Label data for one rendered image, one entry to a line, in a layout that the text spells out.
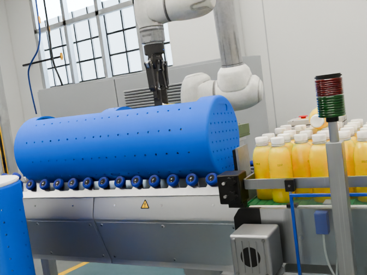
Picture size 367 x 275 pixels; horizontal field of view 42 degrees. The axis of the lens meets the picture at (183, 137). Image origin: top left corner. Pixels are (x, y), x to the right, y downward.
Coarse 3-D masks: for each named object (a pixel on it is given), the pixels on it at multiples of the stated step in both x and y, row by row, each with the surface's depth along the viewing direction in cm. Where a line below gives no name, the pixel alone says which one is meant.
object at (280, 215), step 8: (240, 208) 142; (248, 208) 141; (256, 208) 140; (264, 208) 138; (272, 208) 137; (280, 208) 136; (288, 208) 135; (240, 216) 142; (248, 216) 141; (256, 216) 140; (264, 216) 139; (272, 216) 138; (280, 216) 137; (288, 216) 135; (240, 224) 143; (280, 224) 137; (288, 224) 136; (280, 232) 137; (288, 232) 136; (288, 240) 137; (288, 248) 137; (288, 256) 137; (288, 264) 145; (296, 264) 145; (288, 272) 140; (296, 272) 139
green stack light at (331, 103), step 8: (328, 96) 110; (336, 96) 109; (344, 96) 111; (320, 104) 111; (328, 104) 110; (336, 104) 110; (344, 104) 111; (320, 112) 112; (328, 112) 110; (336, 112) 110; (344, 112) 111
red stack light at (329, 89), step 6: (336, 78) 109; (342, 78) 111; (318, 84) 111; (324, 84) 110; (330, 84) 109; (336, 84) 109; (342, 84) 110; (318, 90) 111; (324, 90) 110; (330, 90) 109; (336, 90) 109; (342, 90) 110; (318, 96) 111; (324, 96) 110
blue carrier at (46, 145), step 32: (32, 128) 193; (64, 128) 184; (96, 128) 176; (128, 128) 168; (160, 128) 162; (192, 128) 156; (224, 128) 166; (32, 160) 190; (64, 160) 182; (96, 160) 176; (128, 160) 169; (160, 160) 164; (192, 160) 158; (224, 160) 164
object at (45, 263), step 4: (44, 260) 222; (48, 260) 221; (52, 260) 223; (44, 264) 222; (48, 264) 221; (52, 264) 223; (44, 268) 223; (48, 268) 221; (52, 268) 223; (56, 268) 225; (44, 272) 223; (48, 272) 222; (52, 272) 223; (56, 272) 225
